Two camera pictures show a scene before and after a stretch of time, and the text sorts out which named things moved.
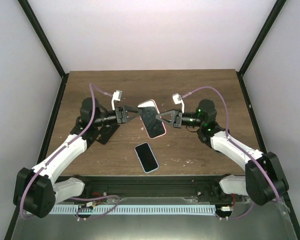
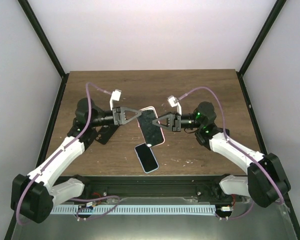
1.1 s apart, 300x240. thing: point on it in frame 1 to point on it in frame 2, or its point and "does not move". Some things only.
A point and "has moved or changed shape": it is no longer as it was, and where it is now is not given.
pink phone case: (154, 126) has moved or changed shape
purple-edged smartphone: (146, 157) does not move
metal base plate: (269, 221) does not move
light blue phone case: (146, 157) does not move
